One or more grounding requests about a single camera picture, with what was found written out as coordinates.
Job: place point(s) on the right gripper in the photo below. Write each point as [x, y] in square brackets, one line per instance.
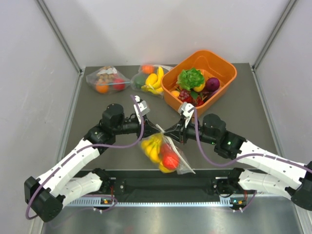
[179, 133]

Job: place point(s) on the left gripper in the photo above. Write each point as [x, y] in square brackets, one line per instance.
[148, 128]

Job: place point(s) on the fake yellow banana bunch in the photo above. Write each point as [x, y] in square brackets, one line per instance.
[151, 147]

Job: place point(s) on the polka dot zip bag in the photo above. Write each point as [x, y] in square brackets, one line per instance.
[183, 167]

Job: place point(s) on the fake red tomato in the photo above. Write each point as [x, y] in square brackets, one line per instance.
[170, 159]

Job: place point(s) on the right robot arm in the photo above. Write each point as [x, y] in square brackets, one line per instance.
[279, 176]

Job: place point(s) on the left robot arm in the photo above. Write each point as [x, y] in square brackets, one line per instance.
[49, 193]

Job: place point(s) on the fake yellow lemon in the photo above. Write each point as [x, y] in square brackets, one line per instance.
[199, 88]

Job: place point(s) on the clear bag with bananas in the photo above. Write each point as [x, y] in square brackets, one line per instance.
[149, 77]

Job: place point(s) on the fake red apple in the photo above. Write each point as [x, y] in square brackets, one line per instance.
[119, 84]

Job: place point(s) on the fake green lettuce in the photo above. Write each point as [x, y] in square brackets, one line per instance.
[188, 79]

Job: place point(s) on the fake purple onion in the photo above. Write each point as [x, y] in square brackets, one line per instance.
[212, 84]

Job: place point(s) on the fake orange fruit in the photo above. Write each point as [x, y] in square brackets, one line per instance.
[102, 87]

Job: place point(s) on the clear bag with nuts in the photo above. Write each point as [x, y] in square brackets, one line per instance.
[107, 74]

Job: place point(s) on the orange plastic bin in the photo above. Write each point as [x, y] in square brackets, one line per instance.
[210, 65]

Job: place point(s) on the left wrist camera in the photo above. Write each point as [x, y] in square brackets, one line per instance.
[141, 108]

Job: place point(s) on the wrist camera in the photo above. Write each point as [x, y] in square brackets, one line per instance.
[141, 108]
[186, 110]

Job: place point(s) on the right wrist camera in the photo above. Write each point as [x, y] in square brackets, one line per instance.
[186, 110]

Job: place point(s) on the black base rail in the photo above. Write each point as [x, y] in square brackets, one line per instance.
[155, 186]

